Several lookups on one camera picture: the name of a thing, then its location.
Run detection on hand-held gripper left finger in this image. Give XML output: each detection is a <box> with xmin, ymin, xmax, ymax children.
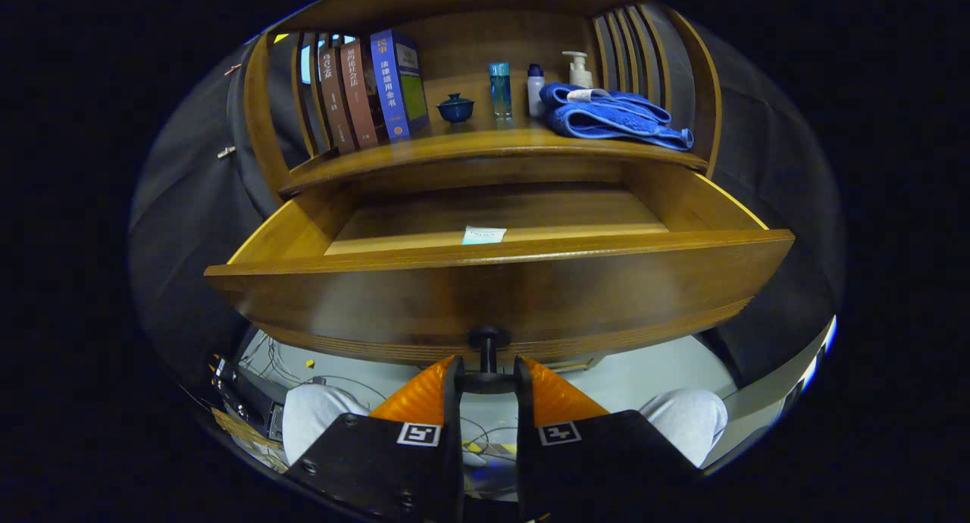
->
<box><xmin>284</xmin><ymin>355</ymin><xmax>465</xmax><ymax>523</ymax></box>

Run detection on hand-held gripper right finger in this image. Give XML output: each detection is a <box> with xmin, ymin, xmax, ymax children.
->
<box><xmin>514</xmin><ymin>355</ymin><xmax>702</xmax><ymax>523</ymax></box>

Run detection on wooden drawer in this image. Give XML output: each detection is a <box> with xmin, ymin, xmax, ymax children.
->
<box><xmin>205</xmin><ymin>159</ymin><xmax>796</xmax><ymax>395</ymax></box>

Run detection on wooden countertop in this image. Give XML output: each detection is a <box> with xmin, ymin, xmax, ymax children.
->
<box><xmin>280</xmin><ymin>117</ymin><xmax>709</xmax><ymax>198</ymax></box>

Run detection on person's left leg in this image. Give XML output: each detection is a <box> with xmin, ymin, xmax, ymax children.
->
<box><xmin>282</xmin><ymin>383</ymin><xmax>380</xmax><ymax>467</ymax></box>

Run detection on person's leg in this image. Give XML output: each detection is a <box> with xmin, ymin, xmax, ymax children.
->
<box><xmin>282</xmin><ymin>383</ymin><xmax>380</xmax><ymax>467</ymax></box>
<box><xmin>639</xmin><ymin>389</ymin><xmax>730</xmax><ymax>468</ymax></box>

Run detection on person's right leg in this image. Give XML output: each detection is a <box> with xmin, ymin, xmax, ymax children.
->
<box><xmin>639</xmin><ymin>389</ymin><xmax>730</xmax><ymax>468</ymax></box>

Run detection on black electronic box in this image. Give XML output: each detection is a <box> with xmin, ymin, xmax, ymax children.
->
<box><xmin>212</xmin><ymin>356</ymin><xmax>285</xmax><ymax>440</ymax></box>

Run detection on blue lidded teacup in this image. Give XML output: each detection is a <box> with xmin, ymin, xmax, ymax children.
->
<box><xmin>436</xmin><ymin>93</ymin><xmax>476</xmax><ymax>124</ymax></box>

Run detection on folded blue towel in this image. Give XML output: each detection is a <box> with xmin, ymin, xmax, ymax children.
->
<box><xmin>539</xmin><ymin>82</ymin><xmax>695</xmax><ymax>152</ymax></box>

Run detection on white bottle blue cap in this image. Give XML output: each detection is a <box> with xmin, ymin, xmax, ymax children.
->
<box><xmin>527</xmin><ymin>64</ymin><xmax>546</xmax><ymax>119</ymax></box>

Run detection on clear blue bottle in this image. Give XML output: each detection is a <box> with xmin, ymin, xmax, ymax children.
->
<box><xmin>488</xmin><ymin>62</ymin><xmax>513</xmax><ymax>119</ymax></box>

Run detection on thin brown book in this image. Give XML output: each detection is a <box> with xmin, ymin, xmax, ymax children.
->
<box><xmin>317</xmin><ymin>49</ymin><xmax>357</xmax><ymax>155</ymax></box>

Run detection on thick brown book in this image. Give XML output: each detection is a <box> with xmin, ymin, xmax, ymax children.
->
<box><xmin>339</xmin><ymin>39</ymin><xmax>389</xmax><ymax>149</ymax></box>

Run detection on blue book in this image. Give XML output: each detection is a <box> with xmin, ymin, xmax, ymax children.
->
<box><xmin>370</xmin><ymin>29</ymin><xmax>430</xmax><ymax>143</ymax></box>

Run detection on white pump bottle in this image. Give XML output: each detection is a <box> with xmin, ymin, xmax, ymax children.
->
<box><xmin>562</xmin><ymin>51</ymin><xmax>594</xmax><ymax>89</ymax></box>

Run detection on tangled thin cables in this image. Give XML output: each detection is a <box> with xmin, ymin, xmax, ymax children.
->
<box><xmin>239</xmin><ymin>334</ymin><xmax>380</xmax><ymax>402</ymax></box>

